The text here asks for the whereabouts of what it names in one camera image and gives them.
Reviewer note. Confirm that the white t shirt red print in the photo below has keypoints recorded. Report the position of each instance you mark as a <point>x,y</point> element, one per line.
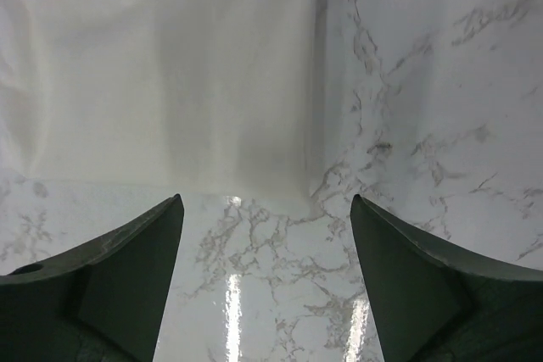
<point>211,96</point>

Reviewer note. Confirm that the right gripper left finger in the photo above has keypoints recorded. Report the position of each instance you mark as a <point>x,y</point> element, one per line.
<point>103,300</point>

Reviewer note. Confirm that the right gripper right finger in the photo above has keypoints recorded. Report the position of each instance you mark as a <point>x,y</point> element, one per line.
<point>433,300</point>

